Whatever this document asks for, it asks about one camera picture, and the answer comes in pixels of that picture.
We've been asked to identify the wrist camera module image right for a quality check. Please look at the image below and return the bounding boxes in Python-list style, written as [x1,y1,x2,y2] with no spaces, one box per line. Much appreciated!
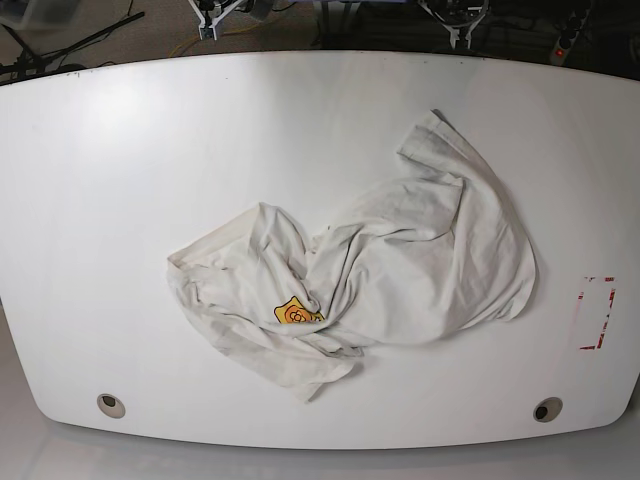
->
[444,21,478,50]

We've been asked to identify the wrist camera module image left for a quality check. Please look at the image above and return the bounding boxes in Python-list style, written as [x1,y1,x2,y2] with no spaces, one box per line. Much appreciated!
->
[199,24,218,40]

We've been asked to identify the table grommet hole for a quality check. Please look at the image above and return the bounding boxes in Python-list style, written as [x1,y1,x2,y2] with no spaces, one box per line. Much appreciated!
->
[533,397,563,423]
[97,393,126,419]

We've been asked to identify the left table grommet hole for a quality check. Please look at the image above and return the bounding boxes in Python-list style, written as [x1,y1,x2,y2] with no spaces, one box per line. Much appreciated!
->
[97,393,126,419]

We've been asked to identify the yellow cable on floor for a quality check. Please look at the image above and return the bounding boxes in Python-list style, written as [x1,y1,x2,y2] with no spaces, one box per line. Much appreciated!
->
[172,9,269,59]

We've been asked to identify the black tripod stand legs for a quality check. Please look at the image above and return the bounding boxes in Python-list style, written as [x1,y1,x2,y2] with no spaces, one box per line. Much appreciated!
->
[0,12,146,76]

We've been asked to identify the white T-shirt with yellow print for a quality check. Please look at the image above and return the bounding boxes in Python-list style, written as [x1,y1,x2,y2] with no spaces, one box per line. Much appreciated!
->
[167,111,537,402]

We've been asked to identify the red tape rectangle marking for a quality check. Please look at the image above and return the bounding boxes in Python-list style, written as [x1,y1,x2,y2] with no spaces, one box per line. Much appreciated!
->
[574,276,617,351]

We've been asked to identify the black power strip red switch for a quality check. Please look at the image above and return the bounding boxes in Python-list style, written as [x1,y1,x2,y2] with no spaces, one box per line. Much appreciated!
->
[549,0,593,66]

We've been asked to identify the right table grommet hole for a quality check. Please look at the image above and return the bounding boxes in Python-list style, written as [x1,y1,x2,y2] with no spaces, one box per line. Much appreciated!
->
[533,397,563,423]

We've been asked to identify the wrist camera module image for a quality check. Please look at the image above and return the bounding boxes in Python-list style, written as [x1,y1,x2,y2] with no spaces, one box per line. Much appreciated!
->
[199,24,218,40]
[444,21,478,50]

